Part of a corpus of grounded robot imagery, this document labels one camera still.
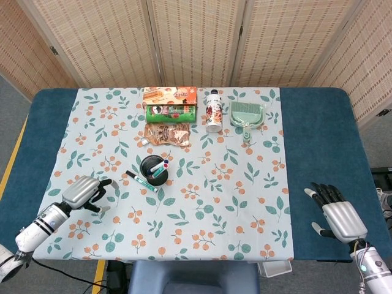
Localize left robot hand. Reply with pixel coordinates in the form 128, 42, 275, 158
61, 175, 120, 214

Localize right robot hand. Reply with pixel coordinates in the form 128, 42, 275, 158
304, 182, 368, 244

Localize black cap marker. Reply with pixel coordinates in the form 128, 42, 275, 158
126, 170, 159, 194

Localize red cap marker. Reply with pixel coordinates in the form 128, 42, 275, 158
152, 163, 169, 179

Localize blue cap marker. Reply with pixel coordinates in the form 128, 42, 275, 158
149, 159, 170, 173

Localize black mesh pen holder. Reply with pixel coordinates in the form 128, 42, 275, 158
140, 154, 168, 187

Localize grey sneaker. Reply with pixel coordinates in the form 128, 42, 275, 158
376, 187, 392, 219

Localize white plastic box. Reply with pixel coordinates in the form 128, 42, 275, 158
257, 260, 292, 278

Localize black under-table stand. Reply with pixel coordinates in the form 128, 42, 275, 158
105, 260, 133, 294

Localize brown snack pouch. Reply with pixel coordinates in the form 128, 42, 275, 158
141, 122, 191, 148

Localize green chips can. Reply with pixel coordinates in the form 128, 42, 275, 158
144, 104, 197, 124

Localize floral print tablecloth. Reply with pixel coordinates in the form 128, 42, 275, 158
24, 88, 295, 261

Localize orange snack box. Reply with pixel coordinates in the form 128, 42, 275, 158
142, 86, 197, 108

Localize green dustpan brush set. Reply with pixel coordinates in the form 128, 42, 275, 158
228, 100, 266, 144

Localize blue padded chair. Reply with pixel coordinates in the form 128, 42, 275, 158
127, 260, 260, 294

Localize white printed bottle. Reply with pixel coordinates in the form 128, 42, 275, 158
204, 89, 223, 133

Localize woven folding screen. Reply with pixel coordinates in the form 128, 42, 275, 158
0, 0, 392, 129

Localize black cable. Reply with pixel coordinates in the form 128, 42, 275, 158
30, 258, 129, 294

